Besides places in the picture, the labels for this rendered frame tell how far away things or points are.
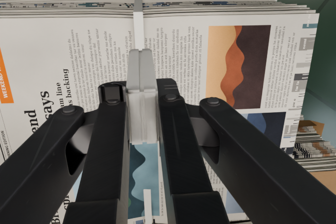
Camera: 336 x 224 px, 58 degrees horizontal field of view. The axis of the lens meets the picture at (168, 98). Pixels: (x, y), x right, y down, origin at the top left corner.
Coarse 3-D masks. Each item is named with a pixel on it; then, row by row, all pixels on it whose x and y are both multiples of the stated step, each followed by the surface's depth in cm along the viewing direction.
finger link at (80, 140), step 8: (88, 112) 14; (96, 112) 14; (88, 120) 13; (80, 128) 13; (88, 128) 13; (128, 128) 14; (72, 136) 13; (80, 136) 13; (88, 136) 13; (128, 136) 14; (72, 144) 13; (80, 144) 13; (88, 144) 13; (72, 152) 13; (80, 152) 13
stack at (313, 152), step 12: (300, 132) 85; (312, 132) 85; (300, 144) 79; (312, 144) 79; (324, 144) 79; (300, 156) 74; (312, 156) 75; (324, 156) 75; (312, 168) 71; (324, 168) 71
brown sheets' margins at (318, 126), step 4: (300, 120) 90; (304, 120) 90; (308, 120) 90; (300, 124) 87; (304, 124) 87; (308, 124) 87; (312, 124) 87; (316, 124) 89; (320, 124) 89; (316, 128) 90; (320, 128) 89; (316, 132) 90; (320, 132) 90
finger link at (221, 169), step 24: (216, 120) 12; (240, 120) 12; (240, 144) 10; (264, 144) 10; (216, 168) 12; (240, 168) 11; (264, 168) 9; (288, 168) 9; (240, 192) 11; (264, 192) 9; (288, 192) 8; (312, 192) 8; (264, 216) 10; (288, 216) 8; (312, 216) 8
